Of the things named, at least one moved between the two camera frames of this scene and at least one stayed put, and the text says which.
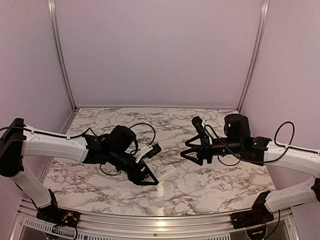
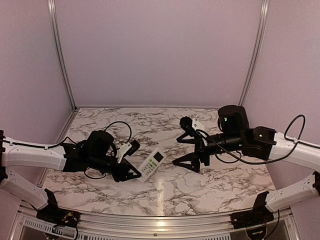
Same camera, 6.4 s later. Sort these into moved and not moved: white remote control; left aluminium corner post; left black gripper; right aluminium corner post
Moved: white remote control; left black gripper
Not moved: left aluminium corner post; right aluminium corner post
